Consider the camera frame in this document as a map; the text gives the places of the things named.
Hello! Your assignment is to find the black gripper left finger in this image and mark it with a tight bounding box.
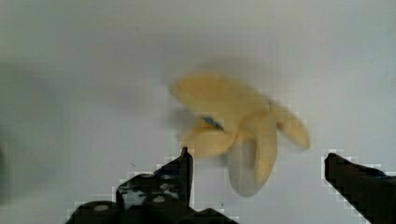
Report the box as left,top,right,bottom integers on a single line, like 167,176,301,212
65,147,237,224

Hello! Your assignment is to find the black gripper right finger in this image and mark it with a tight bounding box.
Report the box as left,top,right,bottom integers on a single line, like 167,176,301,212
324,153,396,224

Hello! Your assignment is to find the yellow plush banana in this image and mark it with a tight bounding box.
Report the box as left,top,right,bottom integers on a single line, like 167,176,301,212
170,72,310,197

